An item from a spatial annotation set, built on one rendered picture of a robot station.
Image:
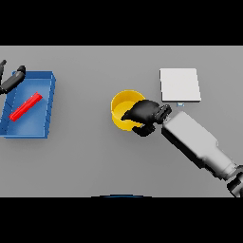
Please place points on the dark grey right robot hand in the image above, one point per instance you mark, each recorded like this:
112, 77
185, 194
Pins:
145, 111

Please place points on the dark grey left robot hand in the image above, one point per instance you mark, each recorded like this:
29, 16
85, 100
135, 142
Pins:
12, 79

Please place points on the red beaker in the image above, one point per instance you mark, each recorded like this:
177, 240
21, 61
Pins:
26, 106

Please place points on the pale square measuring scale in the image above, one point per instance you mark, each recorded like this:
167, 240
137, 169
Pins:
179, 84

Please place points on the yellow bowl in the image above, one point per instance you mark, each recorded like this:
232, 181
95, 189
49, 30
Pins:
124, 107

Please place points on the blue tray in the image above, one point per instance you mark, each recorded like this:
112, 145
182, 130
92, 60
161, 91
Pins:
28, 107

